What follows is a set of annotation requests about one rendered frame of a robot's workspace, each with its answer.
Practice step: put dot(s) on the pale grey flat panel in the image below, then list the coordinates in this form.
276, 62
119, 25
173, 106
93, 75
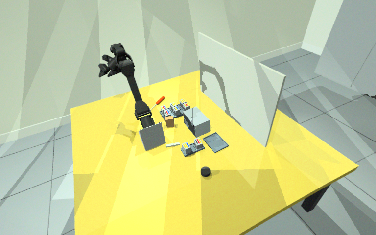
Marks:
246, 90

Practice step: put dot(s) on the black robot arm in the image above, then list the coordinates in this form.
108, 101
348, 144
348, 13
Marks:
126, 66

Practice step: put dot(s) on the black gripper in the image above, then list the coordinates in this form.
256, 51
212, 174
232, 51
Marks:
104, 69

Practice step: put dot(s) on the black cylinder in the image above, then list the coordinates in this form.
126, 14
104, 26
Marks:
205, 171

